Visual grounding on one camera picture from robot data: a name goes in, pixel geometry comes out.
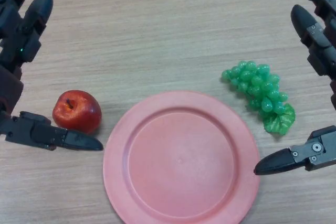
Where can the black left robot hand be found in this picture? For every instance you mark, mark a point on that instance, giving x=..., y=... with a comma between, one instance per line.
x=15, y=40

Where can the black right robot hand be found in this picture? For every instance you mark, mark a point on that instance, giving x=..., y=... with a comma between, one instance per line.
x=323, y=45

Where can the green grape bunch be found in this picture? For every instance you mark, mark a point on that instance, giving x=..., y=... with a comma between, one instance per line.
x=258, y=85

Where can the pink round plate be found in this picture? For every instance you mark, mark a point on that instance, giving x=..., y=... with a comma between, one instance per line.
x=181, y=161

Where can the red apple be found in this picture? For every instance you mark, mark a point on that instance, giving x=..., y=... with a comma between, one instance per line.
x=78, y=113

